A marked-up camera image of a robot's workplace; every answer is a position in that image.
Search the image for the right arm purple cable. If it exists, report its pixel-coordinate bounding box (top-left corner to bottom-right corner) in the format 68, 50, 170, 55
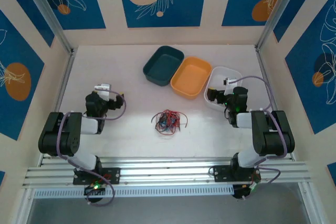
236, 75, 288, 201

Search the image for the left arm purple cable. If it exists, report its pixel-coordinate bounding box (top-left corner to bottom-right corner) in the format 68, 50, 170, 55
56, 90, 127, 207

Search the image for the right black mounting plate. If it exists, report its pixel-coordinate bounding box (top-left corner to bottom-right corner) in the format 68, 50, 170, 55
212, 165, 262, 183

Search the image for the white plastic bin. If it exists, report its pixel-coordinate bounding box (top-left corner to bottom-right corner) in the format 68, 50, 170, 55
204, 66, 243, 113

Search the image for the orange plastic bin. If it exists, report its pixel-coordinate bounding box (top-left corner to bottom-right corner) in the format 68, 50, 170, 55
170, 56, 213, 101

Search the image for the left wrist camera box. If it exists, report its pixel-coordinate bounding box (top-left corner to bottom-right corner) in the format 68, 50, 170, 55
93, 83, 112, 101

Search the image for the dark teal plastic bin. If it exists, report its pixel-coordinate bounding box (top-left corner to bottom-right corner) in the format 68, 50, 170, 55
142, 45, 185, 87

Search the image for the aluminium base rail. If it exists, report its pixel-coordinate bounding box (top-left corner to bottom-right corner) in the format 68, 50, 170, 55
22, 157, 312, 189

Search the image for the black mounting plate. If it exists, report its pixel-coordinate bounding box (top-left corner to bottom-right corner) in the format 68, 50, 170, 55
212, 165, 262, 183
72, 167, 121, 186

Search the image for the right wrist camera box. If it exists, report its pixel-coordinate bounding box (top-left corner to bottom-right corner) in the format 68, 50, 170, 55
222, 76, 239, 95

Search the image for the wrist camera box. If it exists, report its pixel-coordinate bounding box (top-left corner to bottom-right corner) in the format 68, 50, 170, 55
222, 76, 239, 95
93, 83, 112, 101

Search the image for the white slotted cable duct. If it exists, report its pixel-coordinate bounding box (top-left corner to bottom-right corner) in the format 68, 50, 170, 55
34, 185, 234, 199

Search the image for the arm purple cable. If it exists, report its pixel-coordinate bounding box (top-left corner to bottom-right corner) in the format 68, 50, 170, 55
236, 75, 288, 201
56, 90, 127, 207

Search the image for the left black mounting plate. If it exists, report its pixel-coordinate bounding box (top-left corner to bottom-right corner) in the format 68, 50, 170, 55
72, 167, 121, 186

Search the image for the thin blue cable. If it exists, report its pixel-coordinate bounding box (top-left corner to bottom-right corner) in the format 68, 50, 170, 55
156, 118, 174, 133
164, 118, 181, 133

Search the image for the black controller box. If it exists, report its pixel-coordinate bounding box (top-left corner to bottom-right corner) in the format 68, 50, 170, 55
232, 184, 259, 200
83, 183, 107, 204

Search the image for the thin red cable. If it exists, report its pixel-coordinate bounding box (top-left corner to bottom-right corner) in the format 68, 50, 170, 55
154, 125, 177, 137
174, 113, 190, 128
151, 109, 184, 130

